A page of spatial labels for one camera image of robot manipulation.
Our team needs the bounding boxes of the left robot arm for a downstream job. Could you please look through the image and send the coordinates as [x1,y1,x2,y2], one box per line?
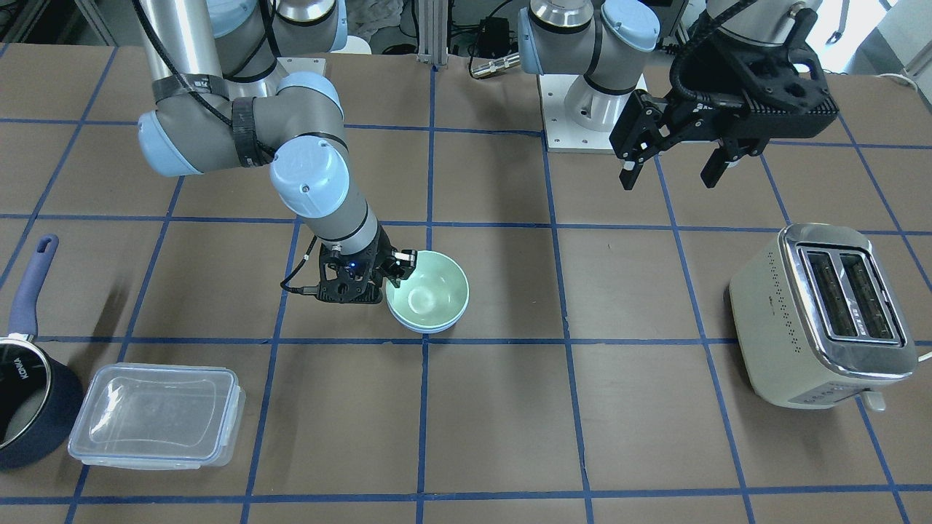
[518,1,840,190]

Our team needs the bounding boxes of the aluminium frame post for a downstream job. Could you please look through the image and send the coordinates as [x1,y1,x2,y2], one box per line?
[413,1,449,70]

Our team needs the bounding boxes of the clear plastic food container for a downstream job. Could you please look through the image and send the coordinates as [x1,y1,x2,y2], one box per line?
[67,362,246,471]

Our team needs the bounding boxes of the black power adapter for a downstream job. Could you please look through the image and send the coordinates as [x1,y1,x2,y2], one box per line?
[475,16,510,56]

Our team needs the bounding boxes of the cream toaster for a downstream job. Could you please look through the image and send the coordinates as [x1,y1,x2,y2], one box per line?
[727,223,921,412]

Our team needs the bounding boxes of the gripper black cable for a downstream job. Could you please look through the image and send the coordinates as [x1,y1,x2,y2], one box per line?
[281,233,321,296]
[668,0,773,110]

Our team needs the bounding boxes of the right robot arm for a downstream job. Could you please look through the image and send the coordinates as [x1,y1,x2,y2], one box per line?
[133,1,417,304]

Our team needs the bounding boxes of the green bowl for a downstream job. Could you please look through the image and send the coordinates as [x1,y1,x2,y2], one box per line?
[386,251,470,318]

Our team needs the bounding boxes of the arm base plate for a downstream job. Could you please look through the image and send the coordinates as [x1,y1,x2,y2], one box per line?
[276,57,327,79]
[538,74,630,155]

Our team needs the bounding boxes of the dark blue saucepan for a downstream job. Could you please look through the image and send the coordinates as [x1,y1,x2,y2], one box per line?
[1,234,84,472]

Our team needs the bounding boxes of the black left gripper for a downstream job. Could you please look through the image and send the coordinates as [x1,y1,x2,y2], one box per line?
[609,29,838,191]

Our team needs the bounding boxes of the silver cable connector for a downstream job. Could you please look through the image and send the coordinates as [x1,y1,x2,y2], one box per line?
[467,52,521,80]

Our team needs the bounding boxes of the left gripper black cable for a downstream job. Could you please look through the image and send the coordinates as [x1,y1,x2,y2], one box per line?
[668,0,773,110]

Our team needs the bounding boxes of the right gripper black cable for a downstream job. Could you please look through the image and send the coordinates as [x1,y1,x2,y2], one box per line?
[281,233,321,296]

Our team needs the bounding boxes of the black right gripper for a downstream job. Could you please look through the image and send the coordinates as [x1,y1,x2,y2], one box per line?
[317,228,417,304]

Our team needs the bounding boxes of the blue bowl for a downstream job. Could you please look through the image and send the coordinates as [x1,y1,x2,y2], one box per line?
[390,309,465,334]

